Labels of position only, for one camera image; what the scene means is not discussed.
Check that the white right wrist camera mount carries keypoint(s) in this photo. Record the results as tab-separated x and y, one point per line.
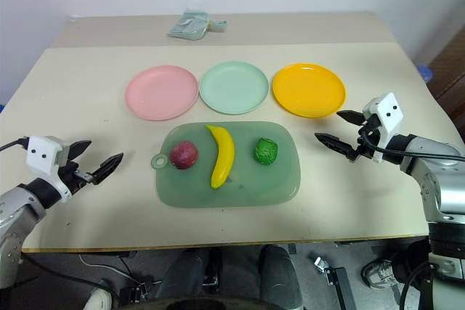
389	114

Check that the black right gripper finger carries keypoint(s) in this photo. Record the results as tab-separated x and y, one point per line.
334	143
351	116

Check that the dark rounded leg shape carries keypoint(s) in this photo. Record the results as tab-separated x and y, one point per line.
185	277
281	277

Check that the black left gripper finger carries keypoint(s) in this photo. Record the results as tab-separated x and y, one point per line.
79	148
107	168

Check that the light green plate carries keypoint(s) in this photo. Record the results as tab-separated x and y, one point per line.
234	86

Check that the blue round object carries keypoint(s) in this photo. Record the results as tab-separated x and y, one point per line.
425	72

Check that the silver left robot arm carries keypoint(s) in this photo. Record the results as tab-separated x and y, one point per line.
16	208

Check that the yellow banana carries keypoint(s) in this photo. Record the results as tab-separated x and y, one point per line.
224	157

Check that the white grey sneaker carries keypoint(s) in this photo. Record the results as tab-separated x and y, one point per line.
378	273

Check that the brown wooden cabinet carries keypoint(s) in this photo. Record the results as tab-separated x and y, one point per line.
448	74

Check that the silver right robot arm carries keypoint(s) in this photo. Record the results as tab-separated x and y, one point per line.
441	186

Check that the pink plate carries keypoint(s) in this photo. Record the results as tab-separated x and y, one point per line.
161	92

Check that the black metal stand bar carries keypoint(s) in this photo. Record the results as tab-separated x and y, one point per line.
339	284

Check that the pale green plastic packet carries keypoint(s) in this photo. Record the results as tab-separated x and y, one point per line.
189	26

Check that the green vegetable toy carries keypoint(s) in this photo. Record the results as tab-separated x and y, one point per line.
266	150

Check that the small pale green dish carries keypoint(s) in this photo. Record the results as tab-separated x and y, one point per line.
218	25

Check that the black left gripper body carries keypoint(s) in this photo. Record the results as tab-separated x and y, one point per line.
74	177

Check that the yellow plate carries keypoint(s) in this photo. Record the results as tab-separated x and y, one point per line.
309	89

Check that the red apple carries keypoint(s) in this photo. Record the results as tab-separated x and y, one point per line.
184	155

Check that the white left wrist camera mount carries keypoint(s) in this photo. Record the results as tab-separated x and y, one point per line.
41	157

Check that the white shoe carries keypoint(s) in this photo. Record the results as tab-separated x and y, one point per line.
97	300

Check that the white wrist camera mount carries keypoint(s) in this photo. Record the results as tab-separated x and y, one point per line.
41	157
389	114

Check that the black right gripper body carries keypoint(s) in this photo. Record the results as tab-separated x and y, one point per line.
367	143

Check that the green translucent cutting board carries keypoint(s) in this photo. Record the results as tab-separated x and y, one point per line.
254	183

